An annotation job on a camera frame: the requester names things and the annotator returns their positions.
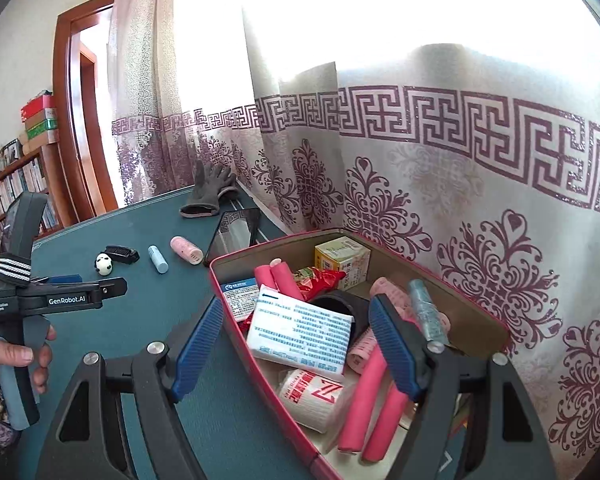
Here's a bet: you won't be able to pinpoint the white red-print tube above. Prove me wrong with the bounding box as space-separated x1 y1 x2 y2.
277 368 353 434

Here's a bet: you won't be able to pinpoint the grey glove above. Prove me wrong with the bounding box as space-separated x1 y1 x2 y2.
180 159 238 219

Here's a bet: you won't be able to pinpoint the black smartphone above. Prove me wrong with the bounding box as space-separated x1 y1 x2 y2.
204 208 261 266

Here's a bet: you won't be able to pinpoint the red biscuit tin box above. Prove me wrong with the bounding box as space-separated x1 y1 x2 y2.
208 226 513 480

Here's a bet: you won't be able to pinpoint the pink foam curler long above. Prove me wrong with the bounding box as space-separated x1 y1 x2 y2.
337 346 410 463

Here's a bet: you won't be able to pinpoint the wooden bookshelf with books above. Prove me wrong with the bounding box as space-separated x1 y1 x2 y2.
0 144 78 249

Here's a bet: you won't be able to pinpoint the stacked coloured boxes on shelf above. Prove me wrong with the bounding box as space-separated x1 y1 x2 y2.
18 90 58 155

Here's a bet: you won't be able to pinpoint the pink foam curler bent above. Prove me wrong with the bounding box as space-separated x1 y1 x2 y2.
253 258 304 301

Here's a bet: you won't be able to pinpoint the patterned purple white curtain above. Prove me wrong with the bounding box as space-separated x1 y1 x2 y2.
108 0 600 479

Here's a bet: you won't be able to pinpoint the wooden door frame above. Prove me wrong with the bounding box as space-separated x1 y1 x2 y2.
53 0 118 224

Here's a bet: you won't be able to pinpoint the pink hair roller front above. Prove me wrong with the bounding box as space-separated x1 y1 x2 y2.
347 327 377 375

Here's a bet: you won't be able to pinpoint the black plastic cup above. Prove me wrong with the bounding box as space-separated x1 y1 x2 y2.
310 289 370 346

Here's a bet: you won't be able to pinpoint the person's left hand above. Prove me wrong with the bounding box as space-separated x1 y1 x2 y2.
0 326 56 394

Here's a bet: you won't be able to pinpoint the blue white medicine box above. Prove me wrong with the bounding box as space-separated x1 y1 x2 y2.
221 278 259 322

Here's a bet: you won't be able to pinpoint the panda figurine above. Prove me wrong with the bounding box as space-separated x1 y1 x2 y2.
94 252 114 276

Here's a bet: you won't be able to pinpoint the light blue cap stick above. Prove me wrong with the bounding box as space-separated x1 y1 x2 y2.
147 245 169 274

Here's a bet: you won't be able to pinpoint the yellow white medicine box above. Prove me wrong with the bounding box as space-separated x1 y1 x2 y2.
314 236 372 290

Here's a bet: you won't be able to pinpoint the red snack packet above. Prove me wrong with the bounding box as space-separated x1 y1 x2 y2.
294 266 346 302

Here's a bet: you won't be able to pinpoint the grey-blue tube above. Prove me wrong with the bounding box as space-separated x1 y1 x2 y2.
407 280 451 344

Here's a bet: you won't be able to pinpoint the black comb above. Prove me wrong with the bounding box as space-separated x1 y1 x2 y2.
104 245 140 264

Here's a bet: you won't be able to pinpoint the white blue-text leaflet pack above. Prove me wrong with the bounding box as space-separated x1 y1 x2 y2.
246 285 353 380

